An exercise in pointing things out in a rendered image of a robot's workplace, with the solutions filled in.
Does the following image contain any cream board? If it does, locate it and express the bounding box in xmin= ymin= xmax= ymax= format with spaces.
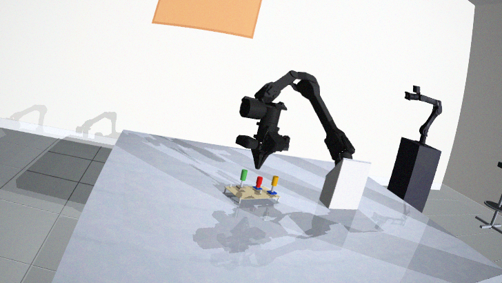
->
xmin=224 ymin=169 xmax=281 ymax=203

